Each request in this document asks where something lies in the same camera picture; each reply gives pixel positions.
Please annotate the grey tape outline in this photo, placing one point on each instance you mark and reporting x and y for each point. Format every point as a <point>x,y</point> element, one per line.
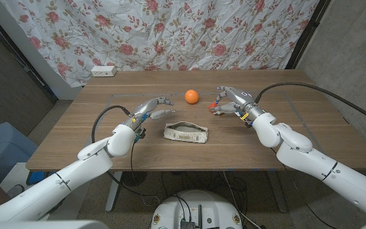
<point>167,94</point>

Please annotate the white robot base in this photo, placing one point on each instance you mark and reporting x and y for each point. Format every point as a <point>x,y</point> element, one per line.
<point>199,203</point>

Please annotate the blue plastic bin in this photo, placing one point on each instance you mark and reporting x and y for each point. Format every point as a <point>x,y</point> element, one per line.
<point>2,146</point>

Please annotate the red pen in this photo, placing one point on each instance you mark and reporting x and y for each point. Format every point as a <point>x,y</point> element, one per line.
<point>213,105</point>

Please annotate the black backdrop pole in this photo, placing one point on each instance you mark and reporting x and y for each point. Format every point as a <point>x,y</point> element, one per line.
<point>308,31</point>
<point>17,56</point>

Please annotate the white power strip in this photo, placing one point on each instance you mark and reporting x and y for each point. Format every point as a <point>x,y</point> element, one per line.
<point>103,71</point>

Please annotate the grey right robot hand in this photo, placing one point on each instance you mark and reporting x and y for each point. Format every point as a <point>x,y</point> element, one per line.
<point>241,100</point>

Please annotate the floral print backdrop curtain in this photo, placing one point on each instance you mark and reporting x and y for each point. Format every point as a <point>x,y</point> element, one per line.
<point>157,31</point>

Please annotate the grey shoe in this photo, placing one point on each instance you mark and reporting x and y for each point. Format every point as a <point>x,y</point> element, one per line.
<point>15,190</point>

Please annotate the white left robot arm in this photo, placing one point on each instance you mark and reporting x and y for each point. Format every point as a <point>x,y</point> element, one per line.
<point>75,171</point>

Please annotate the white table leg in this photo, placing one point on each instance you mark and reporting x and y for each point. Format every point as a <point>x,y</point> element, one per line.
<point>113,191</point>

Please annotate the white robot torso edge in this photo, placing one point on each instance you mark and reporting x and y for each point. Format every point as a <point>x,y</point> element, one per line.
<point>43,224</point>

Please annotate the orange fruit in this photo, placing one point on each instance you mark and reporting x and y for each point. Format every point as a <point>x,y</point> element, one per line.
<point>191,96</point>

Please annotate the white and blue floor box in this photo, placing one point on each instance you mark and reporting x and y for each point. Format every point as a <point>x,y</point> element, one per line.
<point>17,175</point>

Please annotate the grey table leg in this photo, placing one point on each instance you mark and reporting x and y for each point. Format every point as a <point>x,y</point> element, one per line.
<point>278,194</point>

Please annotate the beige patterned pen bag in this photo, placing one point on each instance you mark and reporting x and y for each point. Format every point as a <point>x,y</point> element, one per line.
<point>186,137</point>

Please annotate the black round disc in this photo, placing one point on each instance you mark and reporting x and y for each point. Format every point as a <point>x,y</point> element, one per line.
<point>133,178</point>

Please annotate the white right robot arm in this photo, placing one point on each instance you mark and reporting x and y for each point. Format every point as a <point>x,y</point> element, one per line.
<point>313,162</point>

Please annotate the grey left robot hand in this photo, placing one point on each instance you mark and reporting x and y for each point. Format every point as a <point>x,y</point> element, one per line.
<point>143,109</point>

